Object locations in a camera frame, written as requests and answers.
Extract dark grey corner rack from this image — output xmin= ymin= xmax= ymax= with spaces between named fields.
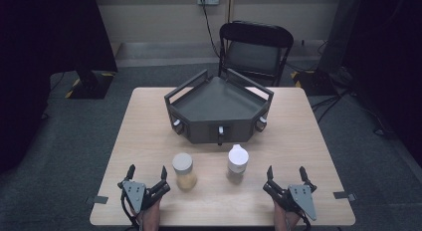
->
xmin=163 ymin=69 xmax=275 ymax=146

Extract black floor cable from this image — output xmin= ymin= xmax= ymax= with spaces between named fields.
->
xmin=311 ymin=88 xmax=353 ymax=124

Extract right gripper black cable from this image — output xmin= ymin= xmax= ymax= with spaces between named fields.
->
xmin=298 ymin=209 xmax=313 ymax=231

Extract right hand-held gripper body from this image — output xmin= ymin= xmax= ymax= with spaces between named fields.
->
xmin=262 ymin=179 xmax=318 ymax=222

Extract grey table strap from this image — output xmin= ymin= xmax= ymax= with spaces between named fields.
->
xmin=85 ymin=195 xmax=109 ymax=205
xmin=332 ymin=190 xmax=358 ymax=202

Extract jar with white spout lid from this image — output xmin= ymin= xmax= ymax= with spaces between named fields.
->
xmin=226 ymin=143 xmax=250 ymax=185

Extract dark curtain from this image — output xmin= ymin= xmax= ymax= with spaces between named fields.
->
xmin=341 ymin=0 xmax=422 ymax=162
xmin=0 ymin=0 xmax=119 ymax=175

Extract jar with yellow contents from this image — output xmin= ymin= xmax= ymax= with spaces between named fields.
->
xmin=171 ymin=152 xmax=198 ymax=192

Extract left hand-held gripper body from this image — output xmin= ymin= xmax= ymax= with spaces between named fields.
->
xmin=117 ymin=178 xmax=171 ymax=215

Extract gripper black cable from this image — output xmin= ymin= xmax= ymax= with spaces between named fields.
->
xmin=298 ymin=209 xmax=313 ymax=231
xmin=119 ymin=190 xmax=141 ymax=231

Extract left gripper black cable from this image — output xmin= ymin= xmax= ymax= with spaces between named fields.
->
xmin=119 ymin=190 xmax=141 ymax=231

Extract person's left hand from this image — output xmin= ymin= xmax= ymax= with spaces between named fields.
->
xmin=131 ymin=196 xmax=162 ymax=231

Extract black folding chair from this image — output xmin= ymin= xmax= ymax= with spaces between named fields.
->
xmin=217 ymin=20 xmax=295 ymax=88

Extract black stand base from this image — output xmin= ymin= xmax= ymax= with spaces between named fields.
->
xmin=64 ymin=70 xmax=115 ymax=101
xmin=291 ymin=69 xmax=338 ymax=97

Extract person's right hand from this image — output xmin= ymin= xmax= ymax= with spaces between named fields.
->
xmin=273 ymin=200 xmax=302 ymax=231

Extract black wall socket cable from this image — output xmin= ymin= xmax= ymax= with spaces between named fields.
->
xmin=200 ymin=0 xmax=221 ymax=60

